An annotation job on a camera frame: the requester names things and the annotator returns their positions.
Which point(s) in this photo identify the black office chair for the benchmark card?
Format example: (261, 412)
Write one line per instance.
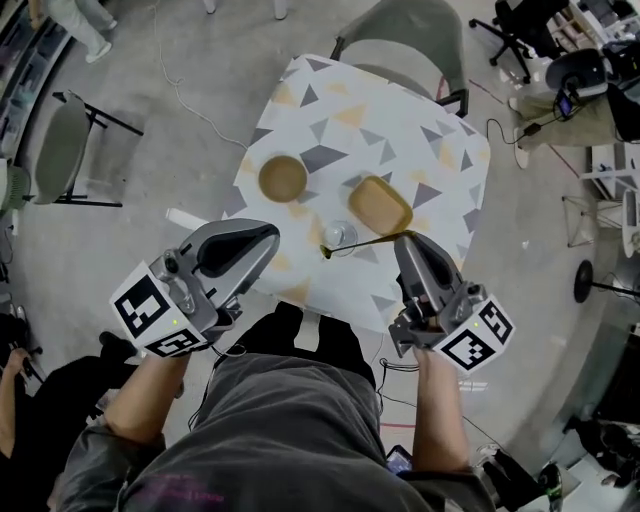
(520, 30)

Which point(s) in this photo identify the person's right forearm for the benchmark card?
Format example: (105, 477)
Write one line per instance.
(442, 415)

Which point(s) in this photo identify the person's black trousers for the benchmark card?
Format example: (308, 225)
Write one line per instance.
(280, 332)

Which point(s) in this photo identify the smartphone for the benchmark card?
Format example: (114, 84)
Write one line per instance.
(399, 459)

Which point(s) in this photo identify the person's grey shirt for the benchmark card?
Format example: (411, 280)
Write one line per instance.
(280, 440)

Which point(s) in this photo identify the black round stand base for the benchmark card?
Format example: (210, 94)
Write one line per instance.
(583, 281)

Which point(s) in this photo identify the white paper sheet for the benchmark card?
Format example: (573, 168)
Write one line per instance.
(182, 218)

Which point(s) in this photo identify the clear glass cup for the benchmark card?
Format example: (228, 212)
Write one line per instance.
(341, 234)

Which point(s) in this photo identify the olive green spoon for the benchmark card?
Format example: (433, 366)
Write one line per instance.
(360, 245)

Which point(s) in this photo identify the rectangular brown tray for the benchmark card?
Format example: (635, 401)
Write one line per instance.
(380, 205)

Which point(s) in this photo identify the person's left forearm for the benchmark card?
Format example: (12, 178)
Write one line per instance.
(145, 400)

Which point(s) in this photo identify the triangle patterned tablecloth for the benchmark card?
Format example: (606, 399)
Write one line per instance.
(360, 130)

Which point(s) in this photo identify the light green plastic chair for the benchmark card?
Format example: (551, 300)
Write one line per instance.
(12, 187)

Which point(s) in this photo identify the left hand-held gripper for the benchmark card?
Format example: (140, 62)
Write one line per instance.
(150, 310)

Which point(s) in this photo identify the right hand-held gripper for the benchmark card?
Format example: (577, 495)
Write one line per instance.
(475, 340)

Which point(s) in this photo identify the round brown bowl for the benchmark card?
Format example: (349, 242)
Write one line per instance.
(282, 178)

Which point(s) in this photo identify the grey green chair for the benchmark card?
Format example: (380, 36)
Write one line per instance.
(410, 30)
(60, 150)

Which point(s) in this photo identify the long wall shelf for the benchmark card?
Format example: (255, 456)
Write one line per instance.
(22, 75)

